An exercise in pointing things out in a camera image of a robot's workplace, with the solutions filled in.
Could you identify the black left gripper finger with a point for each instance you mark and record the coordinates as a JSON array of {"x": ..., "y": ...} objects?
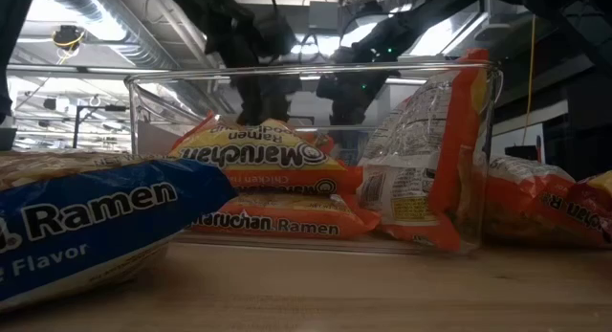
[{"x": 265, "y": 109}]

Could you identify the orange Maruchan ramen pack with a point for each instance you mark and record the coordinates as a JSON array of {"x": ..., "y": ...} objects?
[
  {"x": 258, "y": 155},
  {"x": 526, "y": 203},
  {"x": 449, "y": 155},
  {"x": 287, "y": 217}
]

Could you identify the blue Maruchan ramen pack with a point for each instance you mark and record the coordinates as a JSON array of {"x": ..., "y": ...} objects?
[{"x": 95, "y": 227}]

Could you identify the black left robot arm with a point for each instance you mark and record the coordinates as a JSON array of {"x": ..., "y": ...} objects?
[{"x": 205, "y": 16}]

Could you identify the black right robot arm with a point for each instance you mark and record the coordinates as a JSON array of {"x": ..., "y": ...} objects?
[{"x": 588, "y": 16}]

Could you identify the clear plastic bin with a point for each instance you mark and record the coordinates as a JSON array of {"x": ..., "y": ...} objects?
[{"x": 158, "y": 97}]

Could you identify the black monitor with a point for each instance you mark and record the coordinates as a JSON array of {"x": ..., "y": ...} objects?
[{"x": 7, "y": 140}]

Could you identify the black background camera stand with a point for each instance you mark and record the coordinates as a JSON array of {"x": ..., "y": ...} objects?
[{"x": 75, "y": 131}]

